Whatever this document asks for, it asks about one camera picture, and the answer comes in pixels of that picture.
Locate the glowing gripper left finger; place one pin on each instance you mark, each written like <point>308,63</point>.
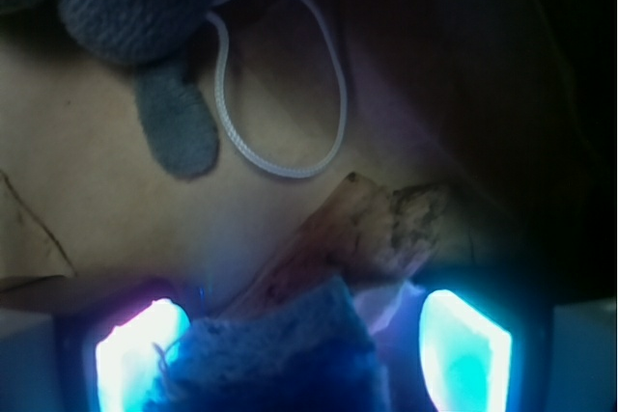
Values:
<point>108,353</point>

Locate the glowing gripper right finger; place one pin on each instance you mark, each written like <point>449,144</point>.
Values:
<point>482,354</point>

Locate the blue sponge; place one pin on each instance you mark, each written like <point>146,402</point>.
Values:
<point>312,354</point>

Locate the brown paper bag container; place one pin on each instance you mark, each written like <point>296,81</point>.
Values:
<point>513,102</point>

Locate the grey plush bunny toy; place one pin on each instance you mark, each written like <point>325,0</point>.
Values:
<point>135,21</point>

